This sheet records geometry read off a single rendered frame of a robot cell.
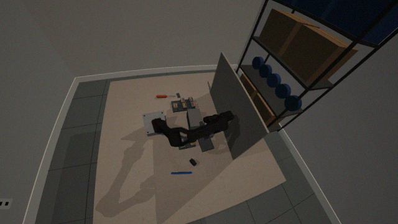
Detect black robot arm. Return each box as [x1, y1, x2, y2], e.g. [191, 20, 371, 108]
[152, 111, 234, 147]

